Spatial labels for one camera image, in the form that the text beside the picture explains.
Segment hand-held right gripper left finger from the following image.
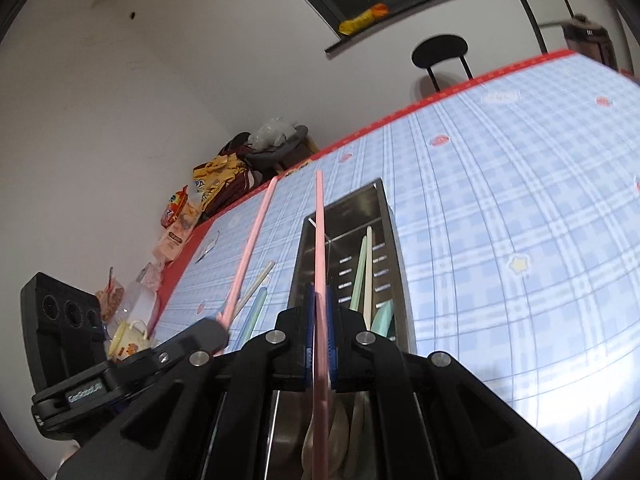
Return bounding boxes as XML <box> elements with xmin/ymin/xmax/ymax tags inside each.
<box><xmin>57</xmin><ymin>283</ymin><xmax>317</xmax><ymax>480</ymax></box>

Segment black round chair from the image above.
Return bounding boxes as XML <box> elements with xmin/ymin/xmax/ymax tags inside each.
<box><xmin>411</xmin><ymin>37</ymin><xmax>475</xmax><ymax>94</ymax></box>

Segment yellow orange packet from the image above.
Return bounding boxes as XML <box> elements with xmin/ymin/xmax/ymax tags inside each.
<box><xmin>338</xmin><ymin>3</ymin><xmax>390</xmax><ymax>36</ymax></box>

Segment black metal frame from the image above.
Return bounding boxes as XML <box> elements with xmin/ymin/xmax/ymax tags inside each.
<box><xmin>515</xmin><ymin>0</ymin><xmax>576</xmax><ymax>56</ymax></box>

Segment dark rice cooker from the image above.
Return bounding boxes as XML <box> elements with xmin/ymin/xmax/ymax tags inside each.
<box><xmin>562</xmin><ymin>14</ymin><xmax>619</xmax><ymax>71</ymax></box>

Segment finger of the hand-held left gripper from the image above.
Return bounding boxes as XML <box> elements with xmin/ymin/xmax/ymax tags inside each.
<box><xmin>106</xmin><ymin>317</ymin><xmax>232</xmax><ymax>397</ymax></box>

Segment grey stool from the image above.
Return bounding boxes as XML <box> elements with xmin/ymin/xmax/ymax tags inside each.
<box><xmin>245</xmin><ymin>125</ymin><xmax>319</xmax><ymax>184</ymax></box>

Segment orange snack bag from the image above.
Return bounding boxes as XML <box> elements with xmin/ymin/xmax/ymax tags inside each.
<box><xmin>159</xmin><ymin>185</ymin><xmax>191</xmax><ymax>226</ymax></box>

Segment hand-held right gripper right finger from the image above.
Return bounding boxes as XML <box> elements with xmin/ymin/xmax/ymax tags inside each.
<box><xmin>327</xmin><ymin>284</ymin><xmax>583</xmax><ymax>480</ymax></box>

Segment stainless steel utensil tray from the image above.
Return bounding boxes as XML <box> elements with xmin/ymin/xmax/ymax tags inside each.
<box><xmin>265</xmin><ymin>178</ymin><xmax>419</xmax><ymax>480</ymax></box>

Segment yellow and maroon clothes pile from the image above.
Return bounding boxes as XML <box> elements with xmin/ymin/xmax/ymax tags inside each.
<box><xmin>192</xmin><ymin>132</ymin><xmax>264</xmax><ymax>216</ymax></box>

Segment pink chopstick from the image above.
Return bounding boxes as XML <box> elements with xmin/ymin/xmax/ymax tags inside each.
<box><xmin>312</xmin><ymin>170</ymin><xmax>332</xmax><ymax>480</ymax></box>
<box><xmin>215</xmin><ymin>177</ymin><xmax>279</xmax><ymax>356</ymax></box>

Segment yellow plastic cup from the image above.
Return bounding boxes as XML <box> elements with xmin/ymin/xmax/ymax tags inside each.
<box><xmin>107</xmin><ymin>320</ymin><xmax>151</xmax><ymax>361</ymax></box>

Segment crumpled clear plastic bags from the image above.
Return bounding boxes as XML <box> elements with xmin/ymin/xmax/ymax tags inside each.
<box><xmin>248</xmin><ymin>117</ymin><xmax>299</xmax><ymax>151</ymax></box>

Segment snack bags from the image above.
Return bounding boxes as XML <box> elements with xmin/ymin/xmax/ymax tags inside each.
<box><xmin>152</xmin><ymin>210</ymin><xmax>201</xmax><ymax>266</ymax></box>

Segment beige plastic spoon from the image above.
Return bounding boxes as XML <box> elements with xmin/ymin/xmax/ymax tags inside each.
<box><xmin>301</xmin><ymin>390</ymin><xmax>372</xmax><ymax>480</ymax></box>

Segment clear plastic container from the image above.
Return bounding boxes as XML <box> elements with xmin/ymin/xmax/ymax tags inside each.
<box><xmin>120</xmin><ymin>280</ymin><xmax>159</xmax><ymax>331</ymax></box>

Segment beige chopstick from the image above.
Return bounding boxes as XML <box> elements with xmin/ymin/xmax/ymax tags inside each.
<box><xmin>234</xmin><ymin>260</ymin><xmax>276</xmax><ymax>317</ymax></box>

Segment green plastic spoon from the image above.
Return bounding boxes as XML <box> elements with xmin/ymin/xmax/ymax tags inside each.
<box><xmin>370</xmin><ymin>304</ymin><xmax>394</xmax><ymax>342</ymax></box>

